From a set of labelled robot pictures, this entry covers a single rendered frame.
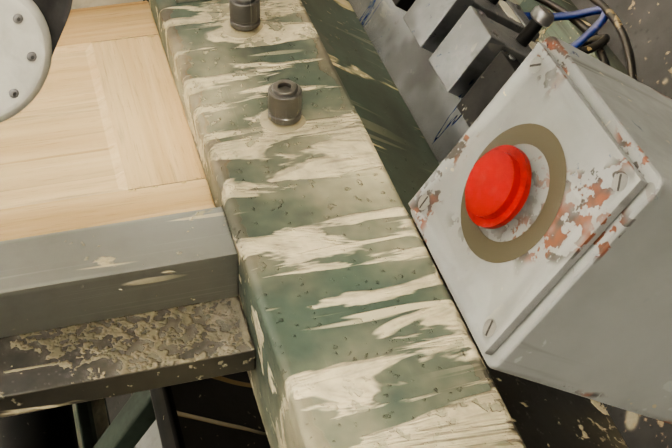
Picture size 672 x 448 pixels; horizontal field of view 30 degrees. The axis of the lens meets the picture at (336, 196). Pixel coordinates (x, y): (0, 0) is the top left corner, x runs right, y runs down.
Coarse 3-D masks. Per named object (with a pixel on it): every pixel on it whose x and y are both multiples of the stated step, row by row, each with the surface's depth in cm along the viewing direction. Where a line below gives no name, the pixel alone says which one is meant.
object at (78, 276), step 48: (48, 240) 83; (96, 240) 83; (144, 240) 83; (192, 240) 83; (0, 288) 79; (48, 288) 80; (96, 288) 81; (144, 288) 82; (192, 288) 83; (0, 336) 81
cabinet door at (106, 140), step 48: (96, 48) 104; (144, 48) 104; (48, 96) 99; (96, 96) 99; (144, 96) 99; (0, 144) 94; (48, 144) 94; (96, 144) 95; (144, 144) 94; (192, 144) 94; (0, 192) 90; (48, 192) 90; (96, 192) 90; (144, 192) 90; (192, 192) 90; (0, 240) 86
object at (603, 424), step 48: (192, 384) 102; (240, 384) 106; (528, 384) 138; (0, 432) 153; (48, 432) 151; (96, 432) 264; (192, 432) 97; (240, 432) 101; (528, 432) 129; (576, 432) 136
